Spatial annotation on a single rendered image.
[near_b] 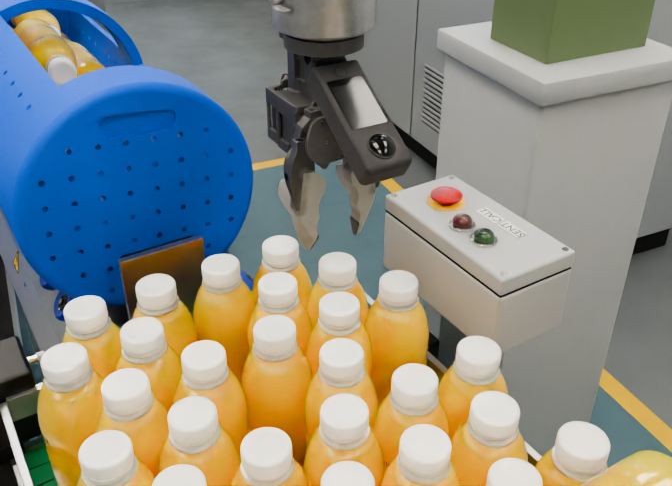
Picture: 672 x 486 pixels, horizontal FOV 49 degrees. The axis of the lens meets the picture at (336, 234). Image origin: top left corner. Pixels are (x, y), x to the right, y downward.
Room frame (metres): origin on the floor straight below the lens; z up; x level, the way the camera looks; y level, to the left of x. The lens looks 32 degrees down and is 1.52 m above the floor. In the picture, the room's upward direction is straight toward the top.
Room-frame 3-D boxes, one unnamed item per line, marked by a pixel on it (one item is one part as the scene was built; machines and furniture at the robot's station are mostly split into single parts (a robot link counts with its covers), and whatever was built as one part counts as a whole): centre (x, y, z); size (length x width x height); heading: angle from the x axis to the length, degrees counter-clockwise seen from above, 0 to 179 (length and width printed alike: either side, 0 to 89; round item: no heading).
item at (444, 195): (0.74, -0.13, 1.11); 0.04 x 0.04 x 0.01
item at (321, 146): (0.65, 0.01, 1.26); 0.09 x 0.08 x 0.12; 31
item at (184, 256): (0.72, 0.20, 0.99); 0.10 x 0.02 x 0.12; 121
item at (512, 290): (0.69, -0.15, 1.05); 0.20 x 0.10 x 0.10; 31
